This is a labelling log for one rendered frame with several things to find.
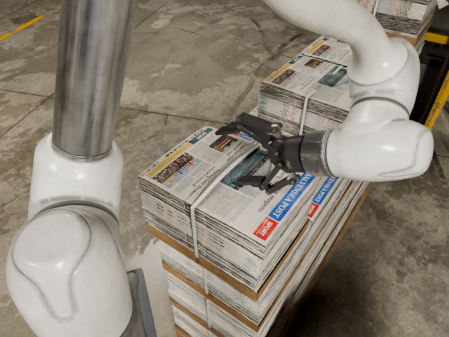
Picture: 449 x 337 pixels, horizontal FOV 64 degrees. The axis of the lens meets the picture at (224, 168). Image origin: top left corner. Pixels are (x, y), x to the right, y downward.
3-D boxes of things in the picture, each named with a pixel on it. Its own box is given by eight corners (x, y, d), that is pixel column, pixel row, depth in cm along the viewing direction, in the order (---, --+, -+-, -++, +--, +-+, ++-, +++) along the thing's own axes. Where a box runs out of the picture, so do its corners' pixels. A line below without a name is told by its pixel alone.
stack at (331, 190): (176, 345, 162) (152, 226, 107) (294, 194, 233) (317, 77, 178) (249, 402, 145) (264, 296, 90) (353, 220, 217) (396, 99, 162)
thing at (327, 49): (300, 55, 144) (301, 53, 143) (328, 33, 161) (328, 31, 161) (395, 80, 128) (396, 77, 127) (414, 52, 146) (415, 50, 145)
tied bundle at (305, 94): (254, 134, 142) (257, 81, 127) (289, 102, 160) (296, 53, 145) (345, 171, 126) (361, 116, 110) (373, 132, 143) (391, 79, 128)
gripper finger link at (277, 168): (286, 150, 77) (292, 154, 76) (266, 178, 85) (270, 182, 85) (278, 160, 74) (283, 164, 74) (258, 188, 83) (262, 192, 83)
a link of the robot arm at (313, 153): (333, 186, 66) (305, 185, 70) (351, 160, 71) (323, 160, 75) (320, 144, 62) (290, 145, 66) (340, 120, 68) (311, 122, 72)
